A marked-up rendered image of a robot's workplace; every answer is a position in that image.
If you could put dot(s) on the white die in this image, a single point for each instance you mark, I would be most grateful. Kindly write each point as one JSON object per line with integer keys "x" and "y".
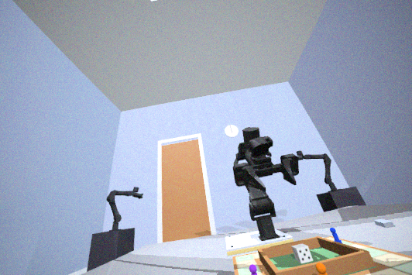
{"x": 302, "y": 253}

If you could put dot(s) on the purple pawn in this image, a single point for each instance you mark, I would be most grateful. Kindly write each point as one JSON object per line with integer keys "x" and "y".
{"x": 252, "y": 269}

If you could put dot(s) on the blue pawn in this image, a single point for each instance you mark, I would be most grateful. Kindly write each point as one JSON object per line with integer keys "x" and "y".
{"x": 333, "y": 232}

